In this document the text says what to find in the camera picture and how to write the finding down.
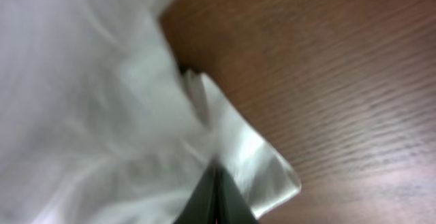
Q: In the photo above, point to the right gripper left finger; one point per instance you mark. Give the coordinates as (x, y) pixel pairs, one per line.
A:
(200, 208)

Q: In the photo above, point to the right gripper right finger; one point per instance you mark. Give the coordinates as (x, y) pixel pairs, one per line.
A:
(231, 208)

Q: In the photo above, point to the white t-shirt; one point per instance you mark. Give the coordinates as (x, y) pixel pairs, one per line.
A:
(98, 124)

